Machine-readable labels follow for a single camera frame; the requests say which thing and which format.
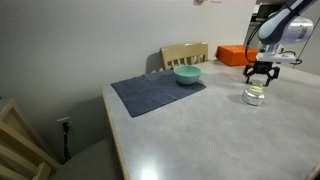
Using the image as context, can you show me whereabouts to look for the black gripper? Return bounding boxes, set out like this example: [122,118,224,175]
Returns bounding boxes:
[243,60,281,88]

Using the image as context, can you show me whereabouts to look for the silver candle tin container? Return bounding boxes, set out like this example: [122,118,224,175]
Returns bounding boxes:
[241,85,266,107]

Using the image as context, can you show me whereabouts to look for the orange cardboard box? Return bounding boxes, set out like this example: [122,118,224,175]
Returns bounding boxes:
[214,44,259,67]

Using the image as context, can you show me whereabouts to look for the teal ceramic bowl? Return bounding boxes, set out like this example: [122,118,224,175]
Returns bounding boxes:
[173,64,203,86]

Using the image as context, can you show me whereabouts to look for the light wooden slatted chair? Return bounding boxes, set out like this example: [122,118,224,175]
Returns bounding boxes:
[160,41,210,71]
[0,99,124,180]

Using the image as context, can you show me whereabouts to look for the dark blue cloth placemat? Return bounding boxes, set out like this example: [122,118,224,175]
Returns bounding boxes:
[110,69,207,118]

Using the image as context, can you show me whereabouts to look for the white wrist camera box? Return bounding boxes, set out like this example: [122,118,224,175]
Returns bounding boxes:
[256,53,297,64]

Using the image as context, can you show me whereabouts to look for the white wall power outlet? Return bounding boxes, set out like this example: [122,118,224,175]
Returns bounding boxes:
[56,116,73,133]

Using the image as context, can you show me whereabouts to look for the black power cord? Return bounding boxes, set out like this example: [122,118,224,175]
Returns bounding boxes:
[61,121,73,161]

